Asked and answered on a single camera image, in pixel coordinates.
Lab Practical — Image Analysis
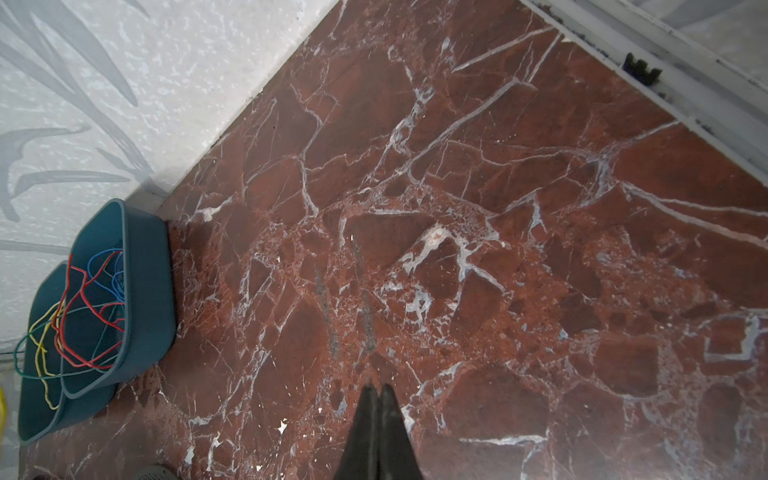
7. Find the red blue cable bundle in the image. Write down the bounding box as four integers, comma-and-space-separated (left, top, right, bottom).
52, 247, 127, 370

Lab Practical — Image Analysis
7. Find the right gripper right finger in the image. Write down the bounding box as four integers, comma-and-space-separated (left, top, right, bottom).
378, 384, 423, 480

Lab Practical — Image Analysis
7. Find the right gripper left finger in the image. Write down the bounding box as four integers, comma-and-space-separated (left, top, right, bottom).
334, 383, 380, 480

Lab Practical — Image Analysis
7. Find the teal bin with yellow cables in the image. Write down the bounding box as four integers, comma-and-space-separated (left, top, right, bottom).
18, 263, 117, 445

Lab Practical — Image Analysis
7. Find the teal bin with red cables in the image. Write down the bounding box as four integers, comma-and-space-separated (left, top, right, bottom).
56, 199, 176, 399

